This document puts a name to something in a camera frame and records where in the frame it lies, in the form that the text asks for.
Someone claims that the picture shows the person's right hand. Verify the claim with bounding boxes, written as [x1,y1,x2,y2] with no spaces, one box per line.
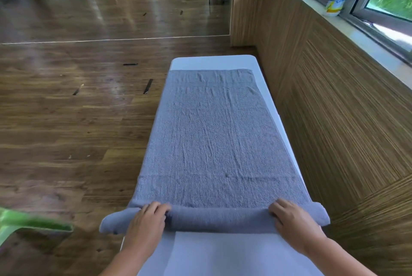
[268,198,328,256]

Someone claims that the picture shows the person's left hand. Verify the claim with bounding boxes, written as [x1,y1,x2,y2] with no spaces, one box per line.
[123,202,172,254]

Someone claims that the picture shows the grey terry towel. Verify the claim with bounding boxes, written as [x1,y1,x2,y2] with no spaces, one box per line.
[99,69,331,235]

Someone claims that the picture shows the person's left forearm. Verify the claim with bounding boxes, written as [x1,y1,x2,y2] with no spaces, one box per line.
[99,246,152,276]

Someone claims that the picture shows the person's right forearm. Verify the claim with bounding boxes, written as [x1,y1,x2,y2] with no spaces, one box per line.
[304,236,378,276]

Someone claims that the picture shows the white table sheet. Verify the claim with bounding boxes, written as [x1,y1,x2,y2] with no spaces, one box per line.
[138,231,324,276]

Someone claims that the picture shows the green plastic chair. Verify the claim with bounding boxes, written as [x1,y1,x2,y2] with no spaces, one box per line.
[0,207,74,248]

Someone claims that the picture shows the white wipes canister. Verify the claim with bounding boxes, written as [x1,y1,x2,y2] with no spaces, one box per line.
[323,0,348,17]

